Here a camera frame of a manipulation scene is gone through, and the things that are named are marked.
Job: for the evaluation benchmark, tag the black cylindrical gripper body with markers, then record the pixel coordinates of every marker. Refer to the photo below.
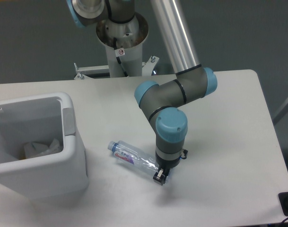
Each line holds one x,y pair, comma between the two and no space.
169,161

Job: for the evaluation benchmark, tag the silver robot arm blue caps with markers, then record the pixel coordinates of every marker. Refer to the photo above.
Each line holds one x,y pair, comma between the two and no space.
123,31

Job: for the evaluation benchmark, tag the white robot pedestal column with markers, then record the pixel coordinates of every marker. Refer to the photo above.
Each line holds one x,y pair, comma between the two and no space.
124,62

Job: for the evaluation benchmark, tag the crushed clear plastic bottle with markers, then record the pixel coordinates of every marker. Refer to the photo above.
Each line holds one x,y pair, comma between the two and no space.
133,156

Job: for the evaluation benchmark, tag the white plastic trash can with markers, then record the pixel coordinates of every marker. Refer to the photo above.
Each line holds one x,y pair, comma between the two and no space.
41,118

